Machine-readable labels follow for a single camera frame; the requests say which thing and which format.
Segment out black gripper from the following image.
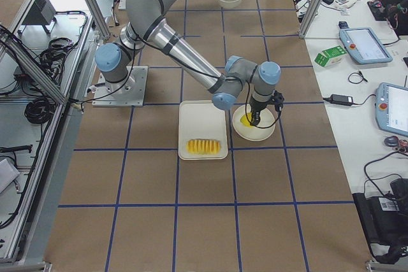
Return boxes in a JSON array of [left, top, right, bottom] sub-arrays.
[[249, 98, 268, 126]]

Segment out yellow lemon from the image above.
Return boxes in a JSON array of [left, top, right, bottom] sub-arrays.
[[240, 113, 252, 127]]

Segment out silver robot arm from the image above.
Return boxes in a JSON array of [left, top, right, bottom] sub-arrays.
[[95, 0, 284, 127]]

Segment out white round plate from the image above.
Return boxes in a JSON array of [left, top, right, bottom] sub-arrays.
[[232, 104, 275, 141]]

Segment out white rectangular tray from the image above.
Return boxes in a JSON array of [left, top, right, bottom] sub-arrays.
[[178, 100, 228, 160]]

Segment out black power adapter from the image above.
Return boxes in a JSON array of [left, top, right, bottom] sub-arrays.
[[330, 94, 354, 106]]

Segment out green white carton box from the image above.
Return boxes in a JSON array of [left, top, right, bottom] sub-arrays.
[[314, 45, 347, 68]]

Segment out upper blue teach pendant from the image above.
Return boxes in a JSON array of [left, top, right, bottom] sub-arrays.
[[339, 27, 393, 64]]

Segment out blue teach pendant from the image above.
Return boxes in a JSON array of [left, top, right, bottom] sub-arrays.
[[339, 27, 393, 64], [375, 82, 408, 136]]

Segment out lower blue teach pendant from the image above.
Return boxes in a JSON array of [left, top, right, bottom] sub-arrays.
[[375, 82, 408, 136]]

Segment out black case on table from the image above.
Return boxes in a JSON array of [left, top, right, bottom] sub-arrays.
[[353, 192, 407, 264]]

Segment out grey box with vents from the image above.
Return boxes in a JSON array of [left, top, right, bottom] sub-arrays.
[[22, 0, 57, 34]]

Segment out small black looped cable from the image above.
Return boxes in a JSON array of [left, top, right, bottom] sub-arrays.
[[347, 70, 368, 84]]

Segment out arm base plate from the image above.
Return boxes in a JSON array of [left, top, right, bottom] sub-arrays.
[[92, 66, 149, 107]]

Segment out black cable bundle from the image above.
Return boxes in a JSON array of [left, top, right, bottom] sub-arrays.
[[24, 96, 54, 125]]

